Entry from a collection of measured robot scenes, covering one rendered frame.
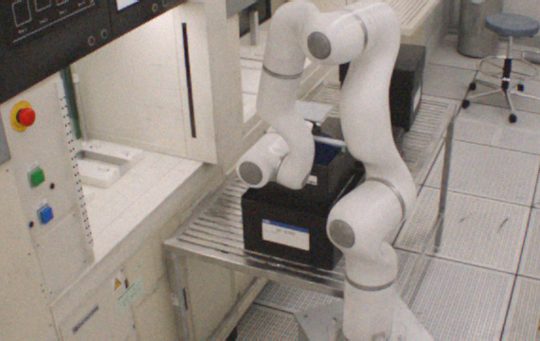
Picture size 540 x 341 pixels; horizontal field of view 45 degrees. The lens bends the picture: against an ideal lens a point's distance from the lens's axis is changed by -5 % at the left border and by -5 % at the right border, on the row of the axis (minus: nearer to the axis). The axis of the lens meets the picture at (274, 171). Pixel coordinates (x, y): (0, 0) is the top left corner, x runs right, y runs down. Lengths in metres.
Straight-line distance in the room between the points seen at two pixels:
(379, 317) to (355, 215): 0.32
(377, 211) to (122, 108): 1.14
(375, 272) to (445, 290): 1.56
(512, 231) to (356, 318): 1.97
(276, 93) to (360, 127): 0.22
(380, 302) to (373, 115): 0.45
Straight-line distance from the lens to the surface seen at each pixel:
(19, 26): 1.46
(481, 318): 2.94
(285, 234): 1.87
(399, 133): 2.38
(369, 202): 1.40
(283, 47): 1.42
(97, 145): 2.30
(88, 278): 1.81
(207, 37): 2.00
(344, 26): 1.25
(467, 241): 3.36
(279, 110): 1.50
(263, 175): 1.57
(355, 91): 1.34
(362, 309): 1.57
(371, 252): 1.41
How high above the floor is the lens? 1.93
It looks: 30 degrees down
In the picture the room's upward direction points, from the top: 2 degrees counter-clockwise
